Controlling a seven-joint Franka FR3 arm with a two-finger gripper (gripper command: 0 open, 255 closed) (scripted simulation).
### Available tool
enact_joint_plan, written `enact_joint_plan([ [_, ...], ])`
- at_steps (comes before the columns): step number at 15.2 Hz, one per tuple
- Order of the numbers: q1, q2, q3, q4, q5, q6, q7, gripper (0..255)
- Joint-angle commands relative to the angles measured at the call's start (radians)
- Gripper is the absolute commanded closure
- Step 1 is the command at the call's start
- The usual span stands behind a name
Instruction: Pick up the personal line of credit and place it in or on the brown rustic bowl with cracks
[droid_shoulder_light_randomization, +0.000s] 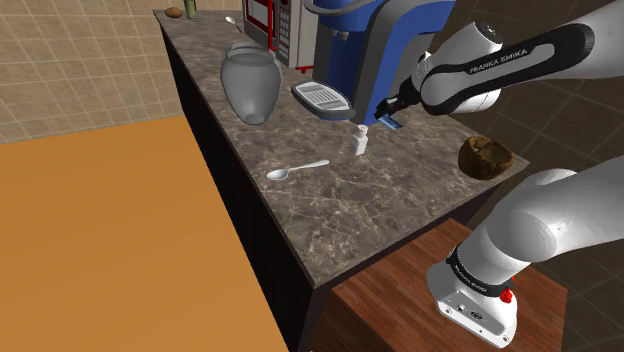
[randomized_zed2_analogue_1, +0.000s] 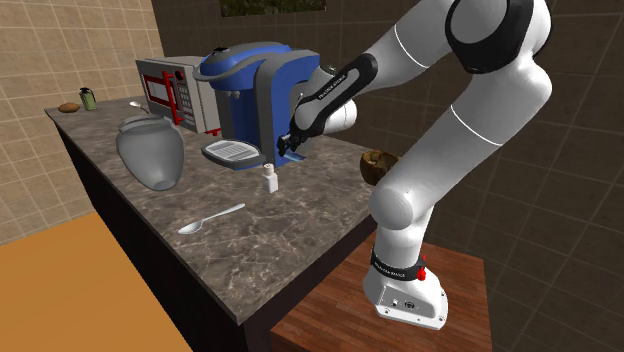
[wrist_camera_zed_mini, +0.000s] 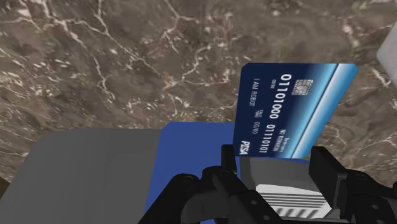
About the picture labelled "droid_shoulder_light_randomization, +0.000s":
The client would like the blue and grey coffee machine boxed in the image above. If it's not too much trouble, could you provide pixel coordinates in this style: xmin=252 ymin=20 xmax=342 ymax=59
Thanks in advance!
xmin=290 ymin=0 xmax=457 ymax=131

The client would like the small white shaker bottle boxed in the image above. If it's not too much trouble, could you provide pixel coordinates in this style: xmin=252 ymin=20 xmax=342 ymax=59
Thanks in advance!
xmin=348 ymin=124 xmax=370 ymax=157

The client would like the red and white microwave oven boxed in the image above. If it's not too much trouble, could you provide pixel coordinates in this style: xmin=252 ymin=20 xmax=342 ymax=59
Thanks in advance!
xmin=241 ymin=0 xmax=324 ymax=75

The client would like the grey ceramic vase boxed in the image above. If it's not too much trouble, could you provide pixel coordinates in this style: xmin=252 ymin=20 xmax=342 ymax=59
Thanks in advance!
xmin=219 ymin=41 xmax=283 ymax=126

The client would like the large silver spoon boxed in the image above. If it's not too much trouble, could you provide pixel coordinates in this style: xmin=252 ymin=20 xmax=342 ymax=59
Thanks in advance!
xmin=265 ymin=159 xmax=331 ymax=182

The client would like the brown wooden bowl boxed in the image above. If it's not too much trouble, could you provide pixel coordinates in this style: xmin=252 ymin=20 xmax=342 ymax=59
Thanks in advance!
xmin=457 ymin=135 xmax=516 ymax=182

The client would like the red-brown wooden robot stand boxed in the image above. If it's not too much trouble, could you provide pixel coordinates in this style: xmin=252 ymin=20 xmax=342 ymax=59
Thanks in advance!
xmin=310 ymin=217 xmax=570 ymax=352

